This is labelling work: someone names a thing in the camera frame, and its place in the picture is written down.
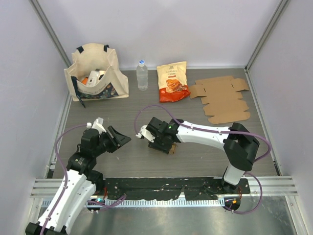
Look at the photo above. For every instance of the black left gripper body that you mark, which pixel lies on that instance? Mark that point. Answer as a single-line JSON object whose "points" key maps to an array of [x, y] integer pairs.
{"points": [[105, 144]]}

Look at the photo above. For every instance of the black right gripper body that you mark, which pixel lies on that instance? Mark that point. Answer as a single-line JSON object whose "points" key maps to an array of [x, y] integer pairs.
{"points": [[160, 144]]}

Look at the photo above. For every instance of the large cardboard box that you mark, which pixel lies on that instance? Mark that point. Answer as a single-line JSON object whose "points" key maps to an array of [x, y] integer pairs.
{"points": [[222, 98]]}

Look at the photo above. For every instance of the small brown cardboard box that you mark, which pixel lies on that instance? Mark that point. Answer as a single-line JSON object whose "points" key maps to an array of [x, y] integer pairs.
{"points": [[173, 149]]}

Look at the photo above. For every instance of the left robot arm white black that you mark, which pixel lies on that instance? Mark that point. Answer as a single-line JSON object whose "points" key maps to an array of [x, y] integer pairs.
{"points": [[80, 181]]}

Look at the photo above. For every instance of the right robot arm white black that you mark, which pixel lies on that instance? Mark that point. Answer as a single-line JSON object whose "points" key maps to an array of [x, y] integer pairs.
{"points": [[240, 149]]}

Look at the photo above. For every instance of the white box in tote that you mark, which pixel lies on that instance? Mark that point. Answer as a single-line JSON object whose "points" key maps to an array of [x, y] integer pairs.
{"points": [[94, 77]]}

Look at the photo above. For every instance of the cassava chips bag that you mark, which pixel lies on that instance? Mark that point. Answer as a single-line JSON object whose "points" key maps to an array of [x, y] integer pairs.
{"points": [[172, 82]]}

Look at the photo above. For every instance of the orange item in tote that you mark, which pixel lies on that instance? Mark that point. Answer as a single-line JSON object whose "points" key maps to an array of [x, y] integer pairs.
{"points": [[85, 80]]}

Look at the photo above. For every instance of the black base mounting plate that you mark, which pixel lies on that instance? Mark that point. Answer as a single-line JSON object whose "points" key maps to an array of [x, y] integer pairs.
{"points": [[166, 189]]}

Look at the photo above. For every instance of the clear plastic water bottle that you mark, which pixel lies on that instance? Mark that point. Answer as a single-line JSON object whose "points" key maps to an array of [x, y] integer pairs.
{"points": [[142, 76]]}

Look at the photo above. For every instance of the beige canvas tote bag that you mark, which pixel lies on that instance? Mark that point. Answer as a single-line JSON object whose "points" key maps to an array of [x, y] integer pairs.
{"points": [[114, 84]]}

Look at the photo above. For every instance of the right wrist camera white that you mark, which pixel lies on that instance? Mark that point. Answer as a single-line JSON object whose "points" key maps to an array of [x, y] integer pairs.
{"points": [[144, 133]]}

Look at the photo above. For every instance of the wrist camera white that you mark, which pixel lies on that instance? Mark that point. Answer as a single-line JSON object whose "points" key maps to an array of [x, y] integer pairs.
{"points": [[144, 133], [97, 125]]}

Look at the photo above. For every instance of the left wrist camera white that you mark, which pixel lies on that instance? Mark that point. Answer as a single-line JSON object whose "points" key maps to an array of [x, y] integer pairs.
{"points": [[97, 125]]}

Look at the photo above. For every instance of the slotted cable duct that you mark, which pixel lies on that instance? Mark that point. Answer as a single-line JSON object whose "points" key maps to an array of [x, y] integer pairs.
{"points": [[180, 202]]}

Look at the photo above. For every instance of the aluminium frame rail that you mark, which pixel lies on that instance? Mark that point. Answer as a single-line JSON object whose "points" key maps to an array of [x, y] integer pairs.
{"points": [[273, 186]]}

